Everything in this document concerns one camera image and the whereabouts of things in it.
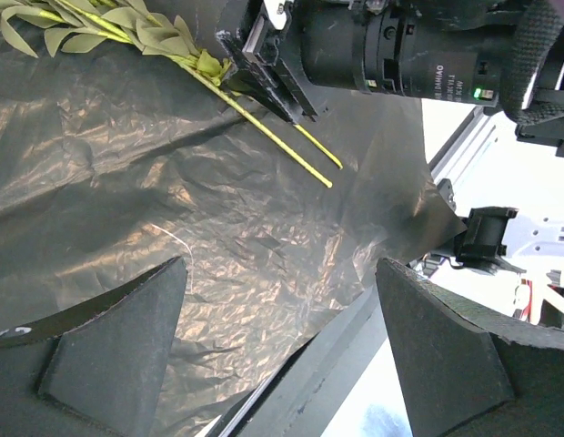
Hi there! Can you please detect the pink and white flower bouquet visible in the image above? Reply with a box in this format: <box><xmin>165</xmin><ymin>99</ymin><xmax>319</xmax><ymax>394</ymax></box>
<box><xmin>0</xmin><ymin>0</ymin><xmax>333</xmax><ymax>188</ymax></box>

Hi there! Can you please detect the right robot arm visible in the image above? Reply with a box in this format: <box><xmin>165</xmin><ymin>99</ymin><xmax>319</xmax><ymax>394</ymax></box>
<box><xmin>216</xmin><ymin>1</ymin><xmax>564</xmax><ymax>157</ymax></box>

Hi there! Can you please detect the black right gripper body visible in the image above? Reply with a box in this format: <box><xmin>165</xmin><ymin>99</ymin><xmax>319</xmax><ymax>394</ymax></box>
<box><xmin>216</xmin><ymin>1</ymin><xmax>505</xmax><ymax>123</ymax></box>

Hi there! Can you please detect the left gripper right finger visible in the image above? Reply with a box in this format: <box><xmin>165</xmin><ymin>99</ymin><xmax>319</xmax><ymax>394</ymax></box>
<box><xmin>376</xmin><ymin>259</ymin><xmax>564</xmax><ymax>436</ymax></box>

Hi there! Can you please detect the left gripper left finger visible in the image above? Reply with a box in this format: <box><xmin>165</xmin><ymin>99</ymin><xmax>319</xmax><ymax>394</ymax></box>
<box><xmin>0</xmin><ymin>258</ymin><xmax>187</xmax><ymax>436</ymax></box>

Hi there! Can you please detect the aluminium rail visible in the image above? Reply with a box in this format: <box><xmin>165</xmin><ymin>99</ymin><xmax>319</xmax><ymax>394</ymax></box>
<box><xmin>428</xmin><ymin>107</ymin><xmax>499</xmax><ymax>187</ymax></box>

